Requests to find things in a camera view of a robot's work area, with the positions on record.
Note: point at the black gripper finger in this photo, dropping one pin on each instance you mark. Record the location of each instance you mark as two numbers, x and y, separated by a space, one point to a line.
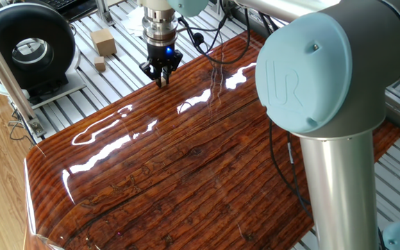
174 68
149 69

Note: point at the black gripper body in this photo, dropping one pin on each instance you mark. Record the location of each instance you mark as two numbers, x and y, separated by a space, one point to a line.
163 57

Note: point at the small wooden block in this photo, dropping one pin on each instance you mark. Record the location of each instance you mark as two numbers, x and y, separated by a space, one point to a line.
163 82

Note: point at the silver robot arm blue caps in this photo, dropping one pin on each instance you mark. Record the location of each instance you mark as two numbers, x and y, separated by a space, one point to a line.
339 194

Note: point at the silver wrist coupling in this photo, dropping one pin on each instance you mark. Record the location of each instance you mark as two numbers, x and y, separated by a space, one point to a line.
160 27

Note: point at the white crumpled cloth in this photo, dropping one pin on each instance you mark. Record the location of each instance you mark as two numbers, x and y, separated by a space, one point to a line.
134 24

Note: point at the medium tan cube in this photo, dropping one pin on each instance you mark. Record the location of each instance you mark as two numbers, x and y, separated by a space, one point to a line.
99 64

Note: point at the large tan cube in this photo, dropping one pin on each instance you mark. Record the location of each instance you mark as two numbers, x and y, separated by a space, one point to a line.
103 41

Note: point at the short aluminium upright profile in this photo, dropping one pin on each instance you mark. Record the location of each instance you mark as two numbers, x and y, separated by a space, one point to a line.
103 12

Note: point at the glossy wood-print table mat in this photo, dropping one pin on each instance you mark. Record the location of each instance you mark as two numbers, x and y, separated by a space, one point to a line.
186 166

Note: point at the black keyboard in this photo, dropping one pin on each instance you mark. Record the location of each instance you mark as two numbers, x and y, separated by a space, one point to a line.
61 2

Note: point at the aluminium frame post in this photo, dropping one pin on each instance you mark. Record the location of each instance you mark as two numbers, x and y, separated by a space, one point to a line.
5 71

